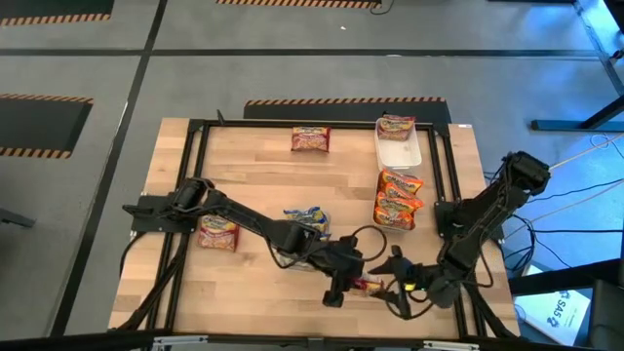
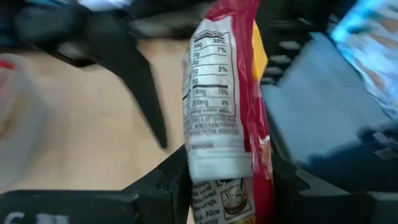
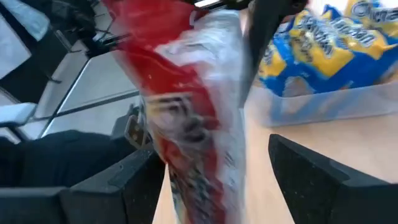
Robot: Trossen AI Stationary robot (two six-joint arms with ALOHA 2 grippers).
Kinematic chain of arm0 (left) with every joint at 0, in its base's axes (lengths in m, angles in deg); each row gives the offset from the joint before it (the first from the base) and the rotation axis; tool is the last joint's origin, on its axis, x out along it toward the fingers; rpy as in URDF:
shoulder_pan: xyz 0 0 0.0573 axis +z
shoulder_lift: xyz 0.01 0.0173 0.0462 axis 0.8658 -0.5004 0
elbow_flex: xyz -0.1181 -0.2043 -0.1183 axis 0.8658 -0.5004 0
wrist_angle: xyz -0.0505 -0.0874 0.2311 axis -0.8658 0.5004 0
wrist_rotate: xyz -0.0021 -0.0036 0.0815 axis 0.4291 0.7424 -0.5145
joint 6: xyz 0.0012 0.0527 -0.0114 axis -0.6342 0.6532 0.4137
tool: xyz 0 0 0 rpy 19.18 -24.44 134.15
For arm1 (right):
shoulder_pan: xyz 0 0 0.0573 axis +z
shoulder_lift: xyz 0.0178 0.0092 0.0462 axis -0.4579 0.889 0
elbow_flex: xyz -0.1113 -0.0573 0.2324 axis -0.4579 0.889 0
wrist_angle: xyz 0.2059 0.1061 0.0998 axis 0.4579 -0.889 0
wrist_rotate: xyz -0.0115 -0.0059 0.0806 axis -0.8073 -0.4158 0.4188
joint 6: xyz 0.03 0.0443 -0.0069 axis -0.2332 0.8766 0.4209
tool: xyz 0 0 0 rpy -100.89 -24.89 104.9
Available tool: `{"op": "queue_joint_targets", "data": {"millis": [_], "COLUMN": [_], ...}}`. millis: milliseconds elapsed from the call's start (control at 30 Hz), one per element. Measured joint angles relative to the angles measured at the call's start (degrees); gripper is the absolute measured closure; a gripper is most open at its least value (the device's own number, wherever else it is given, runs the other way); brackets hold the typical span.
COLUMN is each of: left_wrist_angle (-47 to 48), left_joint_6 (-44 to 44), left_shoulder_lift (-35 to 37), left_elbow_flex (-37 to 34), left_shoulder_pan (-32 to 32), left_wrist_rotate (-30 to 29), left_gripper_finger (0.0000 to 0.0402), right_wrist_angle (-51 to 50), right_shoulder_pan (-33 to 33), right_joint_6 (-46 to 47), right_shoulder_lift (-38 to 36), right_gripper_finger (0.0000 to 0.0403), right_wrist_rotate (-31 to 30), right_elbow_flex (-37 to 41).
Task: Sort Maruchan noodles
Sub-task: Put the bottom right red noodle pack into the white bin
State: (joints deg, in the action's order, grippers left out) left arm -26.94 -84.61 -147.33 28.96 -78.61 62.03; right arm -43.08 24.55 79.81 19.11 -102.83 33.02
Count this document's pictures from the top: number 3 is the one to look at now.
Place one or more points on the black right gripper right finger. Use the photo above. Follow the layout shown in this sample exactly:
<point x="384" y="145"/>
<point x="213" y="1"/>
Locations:
<point x="304" y="186"/>

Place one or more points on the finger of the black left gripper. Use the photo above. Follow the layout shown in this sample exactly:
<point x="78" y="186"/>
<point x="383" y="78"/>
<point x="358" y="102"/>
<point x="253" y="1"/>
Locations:
<point x="264" y="31"/>

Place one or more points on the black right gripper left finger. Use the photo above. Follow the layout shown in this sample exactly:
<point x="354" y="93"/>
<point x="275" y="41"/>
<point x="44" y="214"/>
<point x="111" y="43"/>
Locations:
<point x="140" y="186"/>

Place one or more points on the blue soy sauce ramen packet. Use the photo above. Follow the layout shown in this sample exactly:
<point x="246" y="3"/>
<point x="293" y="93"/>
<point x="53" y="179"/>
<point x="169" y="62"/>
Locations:
<point x="311" y="53"/>
<point x="373" y="18"/>

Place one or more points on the clear plastic storage bin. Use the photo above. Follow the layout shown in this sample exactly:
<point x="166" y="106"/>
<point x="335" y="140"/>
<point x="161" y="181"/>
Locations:
<point x="326" y="105"/>

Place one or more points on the red roast beef ramen packet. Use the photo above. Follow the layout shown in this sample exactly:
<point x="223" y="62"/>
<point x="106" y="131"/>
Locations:
<point x="186" y="93"/>

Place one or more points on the black equipment base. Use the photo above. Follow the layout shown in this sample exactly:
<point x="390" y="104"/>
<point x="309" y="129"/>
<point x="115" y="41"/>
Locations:
<point x="62" y="155"/>

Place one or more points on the black office chair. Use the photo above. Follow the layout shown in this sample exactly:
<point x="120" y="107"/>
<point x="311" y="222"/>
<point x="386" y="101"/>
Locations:
<point x="71" y="21"/>

